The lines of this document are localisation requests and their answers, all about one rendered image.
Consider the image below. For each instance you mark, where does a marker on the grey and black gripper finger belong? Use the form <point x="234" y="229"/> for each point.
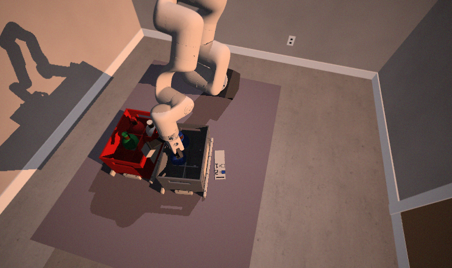
<point x="178" y="154"/>

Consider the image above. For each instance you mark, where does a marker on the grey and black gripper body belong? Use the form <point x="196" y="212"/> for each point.
<point x="173" y="145"/>

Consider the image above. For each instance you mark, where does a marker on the green bottle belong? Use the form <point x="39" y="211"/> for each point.
<point x="129" y="141"/>

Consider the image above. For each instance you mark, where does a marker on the white paper strip with printed marks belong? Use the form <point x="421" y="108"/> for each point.
<point x="219" y="160"/>

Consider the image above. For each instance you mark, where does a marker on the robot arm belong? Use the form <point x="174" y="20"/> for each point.
<point x="192" y="45"/>

